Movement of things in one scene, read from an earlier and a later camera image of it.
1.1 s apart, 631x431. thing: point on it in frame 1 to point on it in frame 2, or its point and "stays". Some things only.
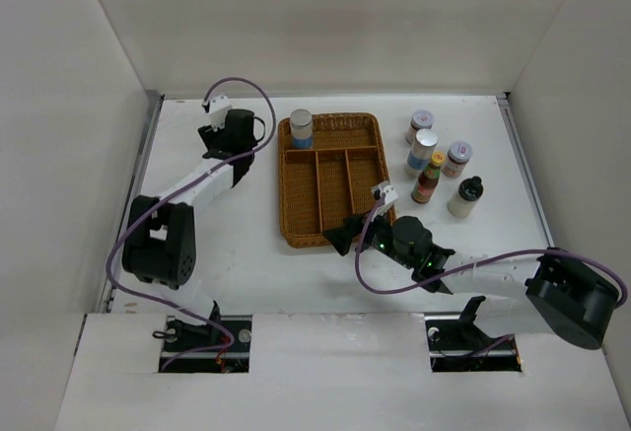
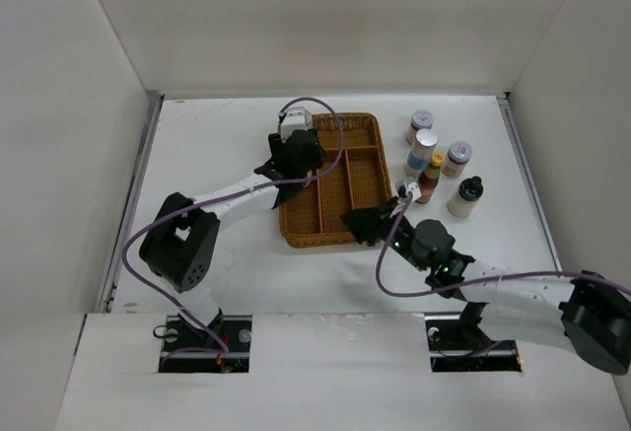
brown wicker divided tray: (320, 185) stays
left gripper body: (214, 138) to (314, 166)
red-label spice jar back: (420, 119) stays
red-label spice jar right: (458, 155) stays
